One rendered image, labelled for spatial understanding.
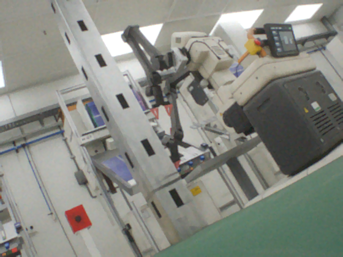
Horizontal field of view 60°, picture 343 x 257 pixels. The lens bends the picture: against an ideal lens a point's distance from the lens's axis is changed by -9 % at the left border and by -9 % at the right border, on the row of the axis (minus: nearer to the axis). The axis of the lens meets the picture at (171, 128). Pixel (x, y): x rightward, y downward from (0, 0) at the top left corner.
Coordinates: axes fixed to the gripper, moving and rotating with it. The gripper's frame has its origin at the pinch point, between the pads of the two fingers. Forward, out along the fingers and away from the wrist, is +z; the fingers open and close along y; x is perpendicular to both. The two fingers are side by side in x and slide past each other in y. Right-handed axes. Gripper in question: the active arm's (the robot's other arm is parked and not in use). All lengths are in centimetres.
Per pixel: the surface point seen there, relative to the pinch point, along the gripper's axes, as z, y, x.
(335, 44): -14, -462, -123
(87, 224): 16, 70, -5
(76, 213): 9, 73, -12
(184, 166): 2.6, -7.6, -2.1
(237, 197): 32, -34, 24
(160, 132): -4, -24, -56
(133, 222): 36, 35, -13
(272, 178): 60, -109, -3
